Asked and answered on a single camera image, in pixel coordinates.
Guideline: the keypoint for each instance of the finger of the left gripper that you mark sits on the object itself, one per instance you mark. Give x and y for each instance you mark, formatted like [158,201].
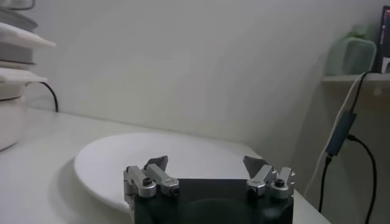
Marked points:
[152,179]
[265,178]

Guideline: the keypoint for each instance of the pale green appliance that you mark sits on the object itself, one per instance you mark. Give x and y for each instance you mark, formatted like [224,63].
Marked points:
[353,56]

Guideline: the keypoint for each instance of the white side shelf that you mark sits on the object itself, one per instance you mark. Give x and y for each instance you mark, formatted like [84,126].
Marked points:
[344,78]

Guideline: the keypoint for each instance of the dark monitor screen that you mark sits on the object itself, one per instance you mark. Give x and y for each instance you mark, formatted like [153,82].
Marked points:
[384,36]

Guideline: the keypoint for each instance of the white round plate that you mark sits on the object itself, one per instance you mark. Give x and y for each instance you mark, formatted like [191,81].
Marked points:
[198,152]

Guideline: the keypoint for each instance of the white electric cooker base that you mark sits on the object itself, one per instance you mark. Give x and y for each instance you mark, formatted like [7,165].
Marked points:
[10,121]

